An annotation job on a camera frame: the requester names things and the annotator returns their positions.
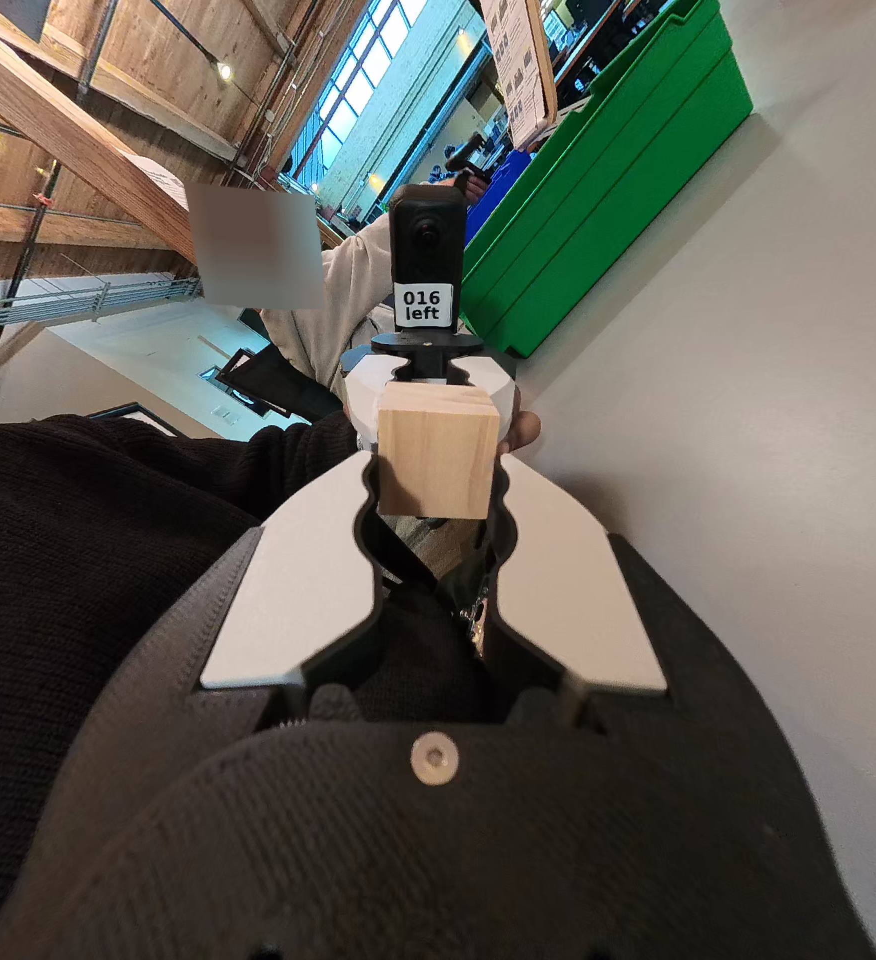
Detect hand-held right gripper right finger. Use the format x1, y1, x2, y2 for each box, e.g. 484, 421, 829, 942
483, 453, 669, 721

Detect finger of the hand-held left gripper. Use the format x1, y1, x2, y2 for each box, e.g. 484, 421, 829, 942
453, 358, 519, 453
344, 358, 409, 456

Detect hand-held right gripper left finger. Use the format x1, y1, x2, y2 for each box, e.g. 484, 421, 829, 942
199, 452, 390, 721

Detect medium wooden cube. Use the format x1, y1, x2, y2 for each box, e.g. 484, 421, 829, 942
376, 386, 501, 520

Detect green plastic bin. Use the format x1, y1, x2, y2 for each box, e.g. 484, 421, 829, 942
459, 0, 754, 360

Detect person's left forearm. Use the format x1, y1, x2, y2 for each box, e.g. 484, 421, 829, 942
246, 411, 360, 526

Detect person's left hand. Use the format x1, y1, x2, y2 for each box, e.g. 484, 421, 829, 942
499, 411, 543, 456

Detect blue plastic bin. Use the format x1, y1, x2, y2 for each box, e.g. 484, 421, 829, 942
464, 146, 536, 249

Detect instruction sheet on stand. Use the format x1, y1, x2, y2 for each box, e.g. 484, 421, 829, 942
479, 0, 559, 151

